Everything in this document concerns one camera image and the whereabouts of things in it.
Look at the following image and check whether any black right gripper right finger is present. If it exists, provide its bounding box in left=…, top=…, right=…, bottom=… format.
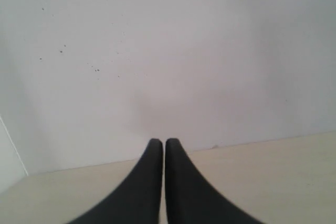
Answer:
left=165, top=138, right=261, bottom=223

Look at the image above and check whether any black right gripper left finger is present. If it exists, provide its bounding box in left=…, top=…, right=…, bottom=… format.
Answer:
left=71, top=138, right=163, bottom=224

